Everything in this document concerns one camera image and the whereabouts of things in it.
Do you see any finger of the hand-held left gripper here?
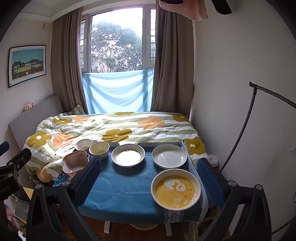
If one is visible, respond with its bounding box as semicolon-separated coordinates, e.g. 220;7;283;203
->
0;141;10;157
0;148;32;177

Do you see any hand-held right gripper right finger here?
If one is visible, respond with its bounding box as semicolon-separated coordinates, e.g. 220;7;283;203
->
196;158;272;241

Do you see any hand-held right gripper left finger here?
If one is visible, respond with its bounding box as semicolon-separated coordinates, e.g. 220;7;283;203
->
26;158;102;241

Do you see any pink square dish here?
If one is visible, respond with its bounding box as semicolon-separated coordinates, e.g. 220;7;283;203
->
62;150;90;174

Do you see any yellow bear plate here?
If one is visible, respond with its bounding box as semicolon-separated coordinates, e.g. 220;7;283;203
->
151;169;201;211

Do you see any deep white plate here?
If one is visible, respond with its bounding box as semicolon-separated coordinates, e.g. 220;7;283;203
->
111;144;146;168

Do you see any yellow cloth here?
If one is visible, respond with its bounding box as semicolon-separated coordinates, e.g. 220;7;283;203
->
22;187;35;202

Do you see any crumpled white paper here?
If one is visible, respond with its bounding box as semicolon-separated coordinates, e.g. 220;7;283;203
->
207;153;219;166

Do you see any cream bowl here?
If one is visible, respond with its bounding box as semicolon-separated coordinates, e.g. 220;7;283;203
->
89;141;110;160

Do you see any patterned blue white cloth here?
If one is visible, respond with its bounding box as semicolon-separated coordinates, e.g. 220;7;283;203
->
52;171;72;187

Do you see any small white bowl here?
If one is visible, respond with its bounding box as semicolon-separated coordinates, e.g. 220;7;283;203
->
75;139;93;154

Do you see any blue tablecloth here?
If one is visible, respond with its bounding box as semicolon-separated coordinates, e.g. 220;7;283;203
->
77;141;208;224

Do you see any grey headboard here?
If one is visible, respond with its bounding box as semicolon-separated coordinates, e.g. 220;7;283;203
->
8;95;63;151

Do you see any small toy figure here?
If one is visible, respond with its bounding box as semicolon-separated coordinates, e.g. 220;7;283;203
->
22;101;35;113

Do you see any patterned pillow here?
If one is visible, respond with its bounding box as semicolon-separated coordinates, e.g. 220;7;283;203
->
63;104;87;115

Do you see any floral blanket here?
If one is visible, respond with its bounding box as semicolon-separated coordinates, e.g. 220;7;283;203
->
23;112;208;182

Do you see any light blue window cloth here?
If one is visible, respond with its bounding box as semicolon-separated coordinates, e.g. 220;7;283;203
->
82;69;155;114

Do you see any brown curtain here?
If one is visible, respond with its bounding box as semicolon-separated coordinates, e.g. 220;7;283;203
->
50;10;89;115
150;5;195;113

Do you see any black curved stand pole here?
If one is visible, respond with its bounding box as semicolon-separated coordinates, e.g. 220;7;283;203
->
220;81;296;173

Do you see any window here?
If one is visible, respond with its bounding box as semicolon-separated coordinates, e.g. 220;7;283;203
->
80;7;156;73

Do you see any pink hanging cloth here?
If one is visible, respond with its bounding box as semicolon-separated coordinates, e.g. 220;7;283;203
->
158;0;208;19

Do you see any dark fan blade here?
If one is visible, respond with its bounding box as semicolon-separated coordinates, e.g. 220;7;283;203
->
211;0;232;15

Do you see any framed wall picture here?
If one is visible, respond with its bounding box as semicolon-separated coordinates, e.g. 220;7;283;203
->
8;45;47;88

